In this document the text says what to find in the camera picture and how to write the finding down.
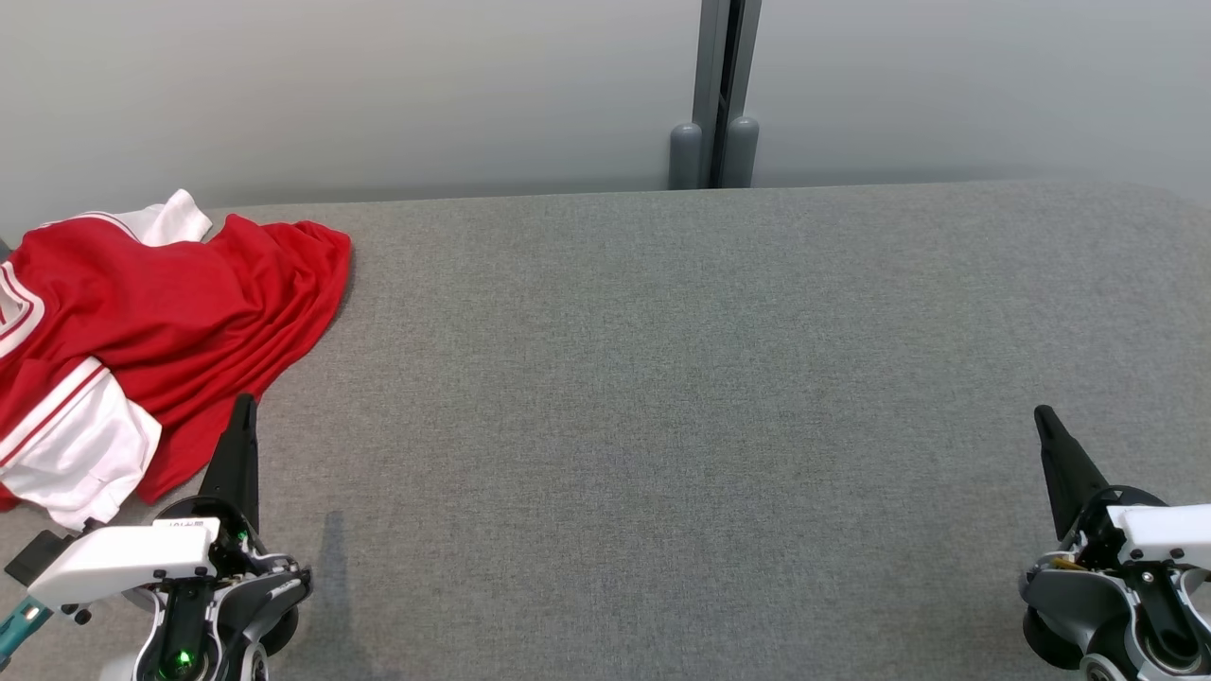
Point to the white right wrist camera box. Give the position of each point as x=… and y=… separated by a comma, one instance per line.
x=1164, y=532

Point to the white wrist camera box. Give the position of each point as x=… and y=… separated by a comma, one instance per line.
x=123, y=560
x=1164, y=532

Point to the grey metal partition post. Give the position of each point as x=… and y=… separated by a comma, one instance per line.
x=724, y=76

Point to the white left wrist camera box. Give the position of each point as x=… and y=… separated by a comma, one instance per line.
x=123, y=560

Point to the grey rounded post foot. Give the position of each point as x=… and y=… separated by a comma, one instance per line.
x=685, y=156
x=743, y=151

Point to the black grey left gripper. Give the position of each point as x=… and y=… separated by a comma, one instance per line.
x=270, y=586

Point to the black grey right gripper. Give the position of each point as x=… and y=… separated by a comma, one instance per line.
x=1064, y=591

